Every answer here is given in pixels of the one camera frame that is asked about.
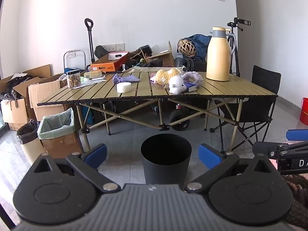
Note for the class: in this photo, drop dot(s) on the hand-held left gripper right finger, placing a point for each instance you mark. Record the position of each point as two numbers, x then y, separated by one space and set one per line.
209 156

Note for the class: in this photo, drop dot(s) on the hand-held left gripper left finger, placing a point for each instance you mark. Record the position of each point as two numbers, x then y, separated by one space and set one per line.
96 156

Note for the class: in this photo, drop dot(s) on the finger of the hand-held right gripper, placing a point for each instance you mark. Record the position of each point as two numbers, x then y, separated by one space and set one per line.
297 134
264 149

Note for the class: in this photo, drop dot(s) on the black trash bin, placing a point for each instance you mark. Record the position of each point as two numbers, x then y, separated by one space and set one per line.
166 170

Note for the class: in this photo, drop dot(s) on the blue tissue pack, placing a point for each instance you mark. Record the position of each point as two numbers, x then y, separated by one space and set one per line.
191 86

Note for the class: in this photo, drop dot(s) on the white plush toy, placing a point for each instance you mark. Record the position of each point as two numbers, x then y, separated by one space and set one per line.
175 84

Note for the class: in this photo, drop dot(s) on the red bucket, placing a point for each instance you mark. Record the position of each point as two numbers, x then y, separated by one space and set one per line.
304 110

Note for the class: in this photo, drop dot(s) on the cardboard box with green liner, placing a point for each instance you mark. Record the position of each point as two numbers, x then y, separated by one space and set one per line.
60 140

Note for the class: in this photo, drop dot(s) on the teal box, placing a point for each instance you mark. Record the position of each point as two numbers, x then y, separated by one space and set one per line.
86 118

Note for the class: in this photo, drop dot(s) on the black storage case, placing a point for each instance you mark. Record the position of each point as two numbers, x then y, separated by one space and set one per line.
103 115

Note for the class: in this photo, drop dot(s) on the red can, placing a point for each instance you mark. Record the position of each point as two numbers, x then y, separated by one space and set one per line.
178 105

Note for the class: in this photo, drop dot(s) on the black folding chair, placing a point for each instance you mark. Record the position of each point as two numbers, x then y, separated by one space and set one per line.
266 77

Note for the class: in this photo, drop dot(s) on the white bin with black liner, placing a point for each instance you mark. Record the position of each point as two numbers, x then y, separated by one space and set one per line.
30 149

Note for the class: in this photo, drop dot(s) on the blue green bottle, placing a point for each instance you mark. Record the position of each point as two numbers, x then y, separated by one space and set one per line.
155 108

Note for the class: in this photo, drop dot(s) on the white round roll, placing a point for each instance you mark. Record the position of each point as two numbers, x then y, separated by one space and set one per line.
124 87

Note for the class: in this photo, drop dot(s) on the white paper sheets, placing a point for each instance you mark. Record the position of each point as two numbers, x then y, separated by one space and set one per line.
92 81

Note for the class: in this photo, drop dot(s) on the olive folding table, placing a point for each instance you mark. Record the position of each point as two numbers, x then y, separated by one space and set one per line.
142 89

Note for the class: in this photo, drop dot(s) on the clear snack jar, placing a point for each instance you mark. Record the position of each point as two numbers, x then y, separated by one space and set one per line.
73 78

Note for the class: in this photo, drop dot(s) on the corrugated cardboard box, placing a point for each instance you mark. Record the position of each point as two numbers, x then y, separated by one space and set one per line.
45 91

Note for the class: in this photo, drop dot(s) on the small printed cardboard box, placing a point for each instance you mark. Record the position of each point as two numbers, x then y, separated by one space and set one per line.
92 74

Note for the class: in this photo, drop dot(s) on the purple cloth pouch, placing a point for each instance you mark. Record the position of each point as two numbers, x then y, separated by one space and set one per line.
125 78

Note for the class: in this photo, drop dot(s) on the blue box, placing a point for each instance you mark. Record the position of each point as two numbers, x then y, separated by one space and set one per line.
72 69

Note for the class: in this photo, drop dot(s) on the orange cardboard box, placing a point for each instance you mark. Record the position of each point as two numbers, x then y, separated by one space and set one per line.
108 66

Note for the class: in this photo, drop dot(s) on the open cardboard box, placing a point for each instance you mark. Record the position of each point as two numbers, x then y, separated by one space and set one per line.
14 113

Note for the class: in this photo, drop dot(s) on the yellow plush toy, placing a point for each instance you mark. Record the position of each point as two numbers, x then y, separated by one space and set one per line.
163 75

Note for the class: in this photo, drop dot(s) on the pink satin scrunchie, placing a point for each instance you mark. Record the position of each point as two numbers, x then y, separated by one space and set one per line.
152 79

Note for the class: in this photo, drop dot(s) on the yellow thermos jug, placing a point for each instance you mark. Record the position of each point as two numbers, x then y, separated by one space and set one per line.
217 57

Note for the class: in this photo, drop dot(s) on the grey water bottle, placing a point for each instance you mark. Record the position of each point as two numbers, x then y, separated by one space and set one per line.
178 60

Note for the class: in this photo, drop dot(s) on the black clothes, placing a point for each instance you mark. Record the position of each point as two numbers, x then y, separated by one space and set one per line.
139 63

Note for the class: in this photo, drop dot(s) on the pink white box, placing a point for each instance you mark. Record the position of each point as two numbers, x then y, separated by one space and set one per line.
118 55

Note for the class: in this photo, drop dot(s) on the black cloth bag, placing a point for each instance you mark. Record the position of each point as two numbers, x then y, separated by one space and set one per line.
101 52

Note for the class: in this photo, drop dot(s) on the brown cardboard box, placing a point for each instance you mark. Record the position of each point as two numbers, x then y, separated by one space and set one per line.
161 59

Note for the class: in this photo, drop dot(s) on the rattan ball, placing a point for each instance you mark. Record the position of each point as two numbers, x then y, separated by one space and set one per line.
186 49

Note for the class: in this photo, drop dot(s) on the blue bag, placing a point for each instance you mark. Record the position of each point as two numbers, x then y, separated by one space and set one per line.
202 43

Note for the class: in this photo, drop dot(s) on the black tripod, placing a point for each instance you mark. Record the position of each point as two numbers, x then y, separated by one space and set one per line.
241 21

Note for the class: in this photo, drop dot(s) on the white metal frame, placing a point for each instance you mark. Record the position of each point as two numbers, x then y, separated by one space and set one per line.
74 50

